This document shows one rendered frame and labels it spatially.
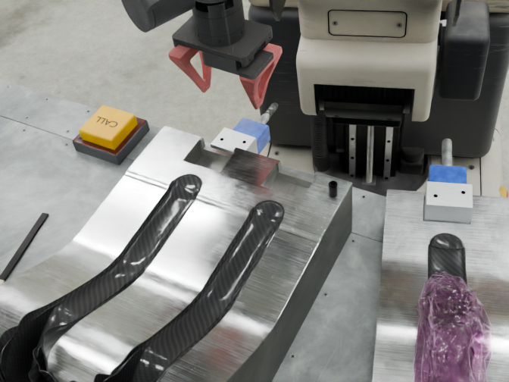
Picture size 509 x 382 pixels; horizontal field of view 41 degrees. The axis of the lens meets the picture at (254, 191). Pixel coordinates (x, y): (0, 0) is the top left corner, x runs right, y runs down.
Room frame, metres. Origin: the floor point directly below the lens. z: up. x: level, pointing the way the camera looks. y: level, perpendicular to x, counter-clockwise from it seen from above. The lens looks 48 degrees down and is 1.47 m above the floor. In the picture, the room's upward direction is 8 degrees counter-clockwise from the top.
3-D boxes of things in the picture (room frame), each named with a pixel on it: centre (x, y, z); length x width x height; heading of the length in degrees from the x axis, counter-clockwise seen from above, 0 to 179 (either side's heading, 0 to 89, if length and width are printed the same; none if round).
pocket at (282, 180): (0.54, -0.04, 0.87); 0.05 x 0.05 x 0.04; 56
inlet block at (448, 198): (0.54, -0.23, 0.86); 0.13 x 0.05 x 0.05; 163
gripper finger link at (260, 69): (0.65, -0.01, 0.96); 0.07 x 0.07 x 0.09; 53
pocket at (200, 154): (0.60, 0.05, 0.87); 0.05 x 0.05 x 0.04; 56
